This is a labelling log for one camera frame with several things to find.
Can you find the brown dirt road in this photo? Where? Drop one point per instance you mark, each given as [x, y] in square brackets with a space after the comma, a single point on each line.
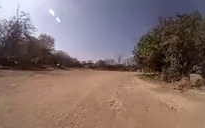
[90, 100]

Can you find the green leafy trees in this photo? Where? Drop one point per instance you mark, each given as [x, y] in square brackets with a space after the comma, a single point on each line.
[176, 46]

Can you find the grey boulder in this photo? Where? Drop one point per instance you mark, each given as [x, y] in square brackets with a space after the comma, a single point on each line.
[196, 80]

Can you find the row of bare trees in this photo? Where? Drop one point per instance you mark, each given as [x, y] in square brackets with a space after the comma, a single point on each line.
[20, 50]

